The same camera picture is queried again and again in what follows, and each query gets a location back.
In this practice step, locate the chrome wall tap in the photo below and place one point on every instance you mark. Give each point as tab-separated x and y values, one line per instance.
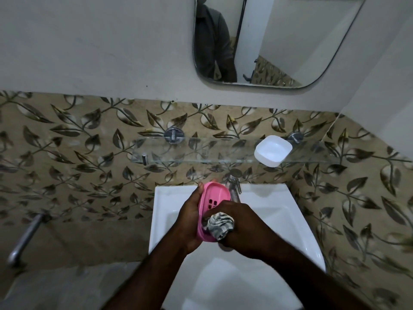
25	240

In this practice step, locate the white soap dish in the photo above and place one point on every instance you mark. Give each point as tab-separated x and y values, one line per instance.
272	151

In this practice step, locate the person's right hand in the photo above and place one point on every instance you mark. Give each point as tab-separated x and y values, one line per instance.
251	232

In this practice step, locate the chrome faucet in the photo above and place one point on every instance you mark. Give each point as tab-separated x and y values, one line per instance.
235	184

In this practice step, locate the person's left forearm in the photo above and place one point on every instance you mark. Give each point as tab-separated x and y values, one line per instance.
148	284

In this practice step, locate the white sink basin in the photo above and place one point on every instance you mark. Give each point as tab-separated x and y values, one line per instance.
284	229

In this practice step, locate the checkered cleaning cloth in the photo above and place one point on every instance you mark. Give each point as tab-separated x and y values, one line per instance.
219	225

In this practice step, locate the person's left hand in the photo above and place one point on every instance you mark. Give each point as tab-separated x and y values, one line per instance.
188	222

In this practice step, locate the glass shelf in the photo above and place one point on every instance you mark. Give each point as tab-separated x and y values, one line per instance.
206	151

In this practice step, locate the rounded wall mirror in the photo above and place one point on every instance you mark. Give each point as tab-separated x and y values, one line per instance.
290	35

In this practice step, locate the pink soap dish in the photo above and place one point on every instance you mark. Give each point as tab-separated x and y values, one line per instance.
213	193

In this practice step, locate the person's right forearm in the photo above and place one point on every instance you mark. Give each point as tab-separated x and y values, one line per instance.
313	284

